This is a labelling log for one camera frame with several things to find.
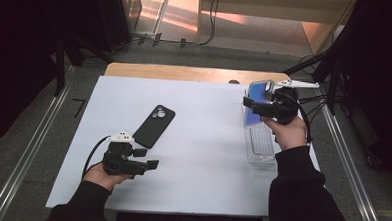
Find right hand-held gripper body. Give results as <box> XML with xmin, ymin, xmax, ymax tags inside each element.
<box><xmin>252</xmin><ymin>77</ymin><xmax>320</xmax><ymax>128</ymax></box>

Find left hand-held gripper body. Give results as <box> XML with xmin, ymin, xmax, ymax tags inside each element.
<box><xmin>101</xmin><ymin>130</ymin><xmax>149</xmax><ymax>180</ymax></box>

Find iridescent phone case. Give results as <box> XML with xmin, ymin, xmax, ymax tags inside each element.
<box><xmin>243</xmin><ymin>78</ymin><xmax>276</xmax><ymax>129</ymax></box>

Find black phone case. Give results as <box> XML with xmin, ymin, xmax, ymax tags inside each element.
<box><xmin>130</xmin><ymin>103</ymin><xmax>177</xmax><ymax>151</ymax></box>

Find clear plastic container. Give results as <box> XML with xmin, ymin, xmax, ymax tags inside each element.
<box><xmin>240</xmin><ymin>87</ymin><xmax>282</xmax><ymax>167</ymax></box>

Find person's left hand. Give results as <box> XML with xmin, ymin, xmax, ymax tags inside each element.
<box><xmin>82</xmin><ymin>170</ymin><xmax>133</xmax><ymax>193</ymax></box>

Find person's right hand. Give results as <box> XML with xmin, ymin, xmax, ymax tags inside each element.
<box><xmin>260</xmin><ymin>113</ymin><xmax>309</xmax><ymax>153</ymax></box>

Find white board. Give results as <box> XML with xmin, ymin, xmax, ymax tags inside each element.
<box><xmin>45</xmin><ymin>73</ymin><xmax>324</xmax><ymax>220</ymax></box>

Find black metal stand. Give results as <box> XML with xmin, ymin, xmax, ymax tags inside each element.
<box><xmin>52</xmin><ymin>33</ymin><xmax>115</xmax><ymax>100</ymax></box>
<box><xmin>282</xmin><ymin>43</ymin><xmax>343</xmax><ymax>116</ymax></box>

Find wooden table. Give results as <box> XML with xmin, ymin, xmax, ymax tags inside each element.
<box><xmin>103</xmin><ymin>61</ymin><xmax>291</xmax><ymax>88</ymax></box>

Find dark curtain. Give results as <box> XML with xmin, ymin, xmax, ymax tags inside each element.
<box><xmin>0</xmin><ymin>0</ymin><xmax>135</xmax><ymax>156</ymax></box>
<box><xmin>330</xmin><ymin>0</ymin><xmax>392</xmax><ymax>180</ymax></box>

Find light wooden cabinet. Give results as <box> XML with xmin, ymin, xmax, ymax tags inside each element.
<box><xmin>197</xmin><ymin>0</ymin><xmax>357</xmax><ymax>26</ymax></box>

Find metal pole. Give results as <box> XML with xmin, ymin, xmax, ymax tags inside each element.
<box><xmin>151</xmin><ymin>0</ymin><xmax>173</xmax><ymax>37</ymax></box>

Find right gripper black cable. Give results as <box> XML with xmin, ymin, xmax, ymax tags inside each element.
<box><xmin>291</xmin><ymin>94</ymin><xmax>316</xmax><ymax>145</ymax></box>

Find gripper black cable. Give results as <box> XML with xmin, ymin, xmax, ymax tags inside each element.
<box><xmin>291</xmin><ymin>94</ymin><xmax>316</xmax><ymax>145</ymax></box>
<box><xmin>81</xmin><ymin>134</ymin><xmax>111</xmax><ymax>181</ymax></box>

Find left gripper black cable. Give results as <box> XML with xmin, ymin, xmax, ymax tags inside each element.
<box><xmin>81</xmin><ymin>134</ymin><xmax>111</xmax><ymax>181</ymax></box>

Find black floor cables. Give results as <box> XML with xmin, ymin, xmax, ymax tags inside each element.
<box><xmin>297</xmin><ymin>93</ymin><xmax>331</xmax><ymax>130</ymax></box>

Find metal floor rail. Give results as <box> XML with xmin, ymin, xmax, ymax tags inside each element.
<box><xmin>0</xmin><ymin>81</ymin><xmax>71</xmax><ymax>221</ymax></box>
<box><xmin>307</xmin><ymin>85</ymin><xmax>391</xmax><ymax>221</ymax></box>

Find hanging black cable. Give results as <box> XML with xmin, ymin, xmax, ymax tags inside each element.
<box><xmin>133</xmin><ymin>0</ymin><xmax>222</xmax><ymax>48</ymax></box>

